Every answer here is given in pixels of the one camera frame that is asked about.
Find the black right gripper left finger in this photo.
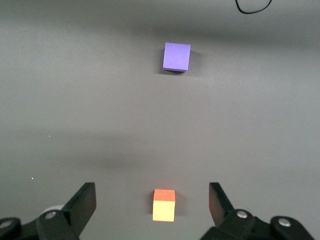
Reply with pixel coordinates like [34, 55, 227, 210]
[0, 182, 98, 240]

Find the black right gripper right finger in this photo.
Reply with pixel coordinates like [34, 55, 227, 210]
[199, 182, 316, 240]

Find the orange foam block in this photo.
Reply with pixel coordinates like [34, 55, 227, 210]
[151, 188, 176, 222]

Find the purple foam block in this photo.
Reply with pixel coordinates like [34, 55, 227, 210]
[162, 41, 192, 73]

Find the dark grey table mat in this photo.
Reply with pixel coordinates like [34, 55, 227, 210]
[0, 0, 320, 240]

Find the looped thin black cable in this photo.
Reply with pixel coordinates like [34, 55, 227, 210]
[234, 0, 273, 15]

